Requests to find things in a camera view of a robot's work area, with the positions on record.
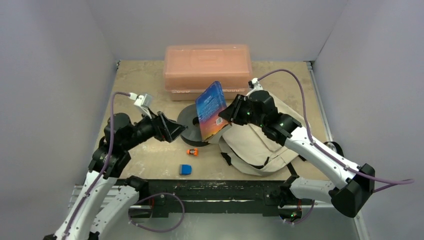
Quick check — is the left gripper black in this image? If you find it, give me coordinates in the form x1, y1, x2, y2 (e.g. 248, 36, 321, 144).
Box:
122, 106, 187, 150

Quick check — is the orange cover book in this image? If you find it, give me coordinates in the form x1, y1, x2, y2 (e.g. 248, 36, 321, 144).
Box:
195, 81, 229, 141

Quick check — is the cream canvas backpack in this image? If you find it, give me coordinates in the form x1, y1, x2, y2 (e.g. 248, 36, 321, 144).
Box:
208, 96, 344, 176

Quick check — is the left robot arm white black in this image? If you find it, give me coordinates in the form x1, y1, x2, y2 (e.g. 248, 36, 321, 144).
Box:
44, 111, 187, 240

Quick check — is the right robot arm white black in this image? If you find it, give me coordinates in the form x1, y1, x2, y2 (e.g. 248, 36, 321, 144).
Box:
218, 90, 376, 218

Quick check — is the black filament spool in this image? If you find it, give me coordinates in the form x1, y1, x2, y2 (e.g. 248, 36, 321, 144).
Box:
177, 104, 209, 147

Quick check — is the small orange toy car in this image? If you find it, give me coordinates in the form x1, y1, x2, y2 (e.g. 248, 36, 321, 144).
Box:
186, 148, 198, 156

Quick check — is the blue eraser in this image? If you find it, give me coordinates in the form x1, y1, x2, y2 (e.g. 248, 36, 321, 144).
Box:
179, 164, 193, 176

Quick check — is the pink translucent storage box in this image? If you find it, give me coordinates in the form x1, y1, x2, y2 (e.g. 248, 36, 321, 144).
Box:
163, 44, 253, 101

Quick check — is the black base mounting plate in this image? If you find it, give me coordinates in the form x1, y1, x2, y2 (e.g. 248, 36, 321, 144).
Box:
129, 179, 313, 220

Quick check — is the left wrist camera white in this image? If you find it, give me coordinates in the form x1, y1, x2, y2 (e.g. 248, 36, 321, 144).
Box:
129, 92, 153, 119

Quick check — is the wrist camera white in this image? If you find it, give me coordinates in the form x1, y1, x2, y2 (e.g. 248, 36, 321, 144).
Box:
129, 92, 153, 119
247, 78, 263, 95

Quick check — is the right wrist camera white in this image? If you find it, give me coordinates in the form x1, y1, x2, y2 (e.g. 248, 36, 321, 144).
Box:
247, 78, 263, 95

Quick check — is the aluminium rail right side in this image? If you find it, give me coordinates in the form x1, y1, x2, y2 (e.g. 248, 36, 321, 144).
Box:
305, 61, 345, 156

